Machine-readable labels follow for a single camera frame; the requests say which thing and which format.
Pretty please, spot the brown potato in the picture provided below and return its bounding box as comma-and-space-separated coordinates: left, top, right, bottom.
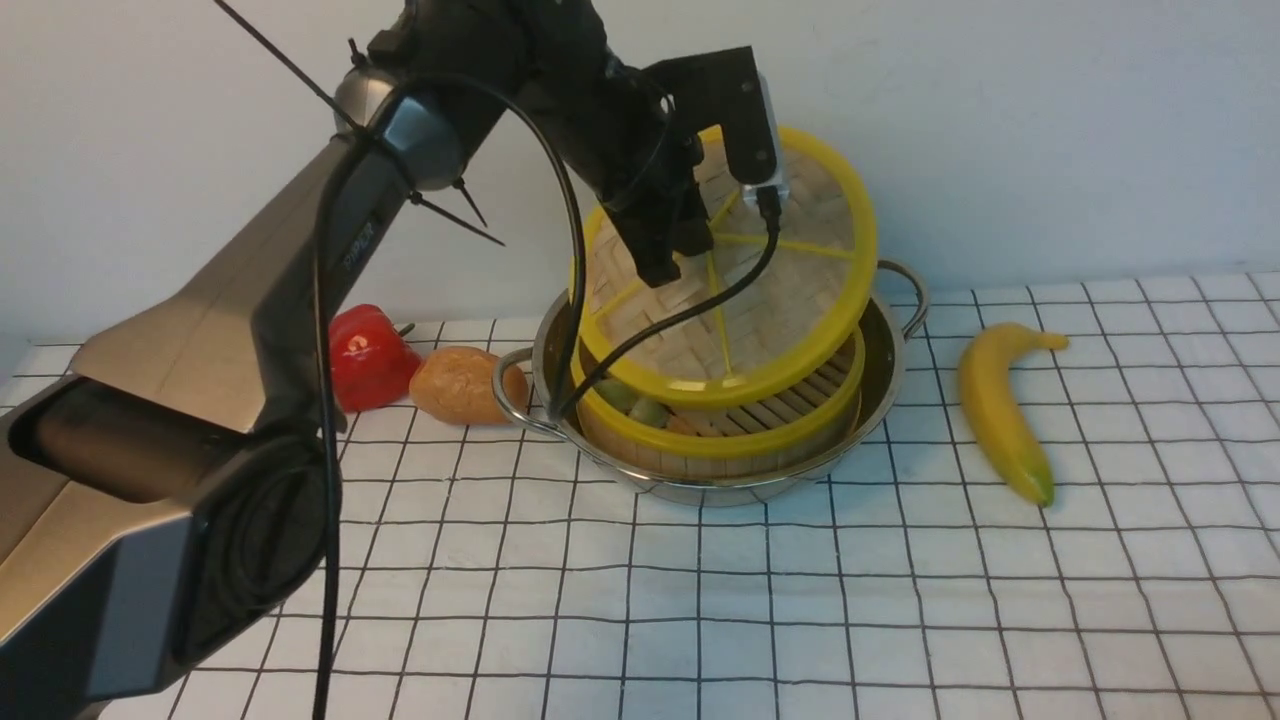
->
410, 346, 511, 427

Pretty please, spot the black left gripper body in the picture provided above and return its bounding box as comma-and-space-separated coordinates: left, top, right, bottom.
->
520, 40, 707, 241

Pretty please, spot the yellow banana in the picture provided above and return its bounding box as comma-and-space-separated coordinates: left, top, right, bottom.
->
957, 322, 1070, 509

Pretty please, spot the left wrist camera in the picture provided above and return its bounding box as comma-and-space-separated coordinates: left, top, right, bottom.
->
643, 45, 790, 206

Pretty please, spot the yellow bamboo steamer lid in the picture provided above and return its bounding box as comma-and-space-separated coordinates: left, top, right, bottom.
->
579, 126, 879, 407

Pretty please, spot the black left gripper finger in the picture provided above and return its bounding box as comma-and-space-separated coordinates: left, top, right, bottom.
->
612, 184, 714, 288

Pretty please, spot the stainless steel pot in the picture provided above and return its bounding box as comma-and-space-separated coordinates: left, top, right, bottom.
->
490, 259, 931, 507

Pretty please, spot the green dumpling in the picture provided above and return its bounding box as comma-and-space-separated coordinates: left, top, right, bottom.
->
594, 377, 646, 416

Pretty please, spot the black left camera cable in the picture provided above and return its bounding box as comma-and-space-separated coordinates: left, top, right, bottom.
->
312, 72, 783, 720

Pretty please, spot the red bell pepper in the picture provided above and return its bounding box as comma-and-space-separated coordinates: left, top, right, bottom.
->
329, 304, 421, 414

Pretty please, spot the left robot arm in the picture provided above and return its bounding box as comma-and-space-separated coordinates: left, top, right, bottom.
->
3, 1, 692, 719

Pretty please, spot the yellow bamboo steamer basket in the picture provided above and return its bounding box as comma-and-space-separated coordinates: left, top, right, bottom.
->
576, 331, 867, 480

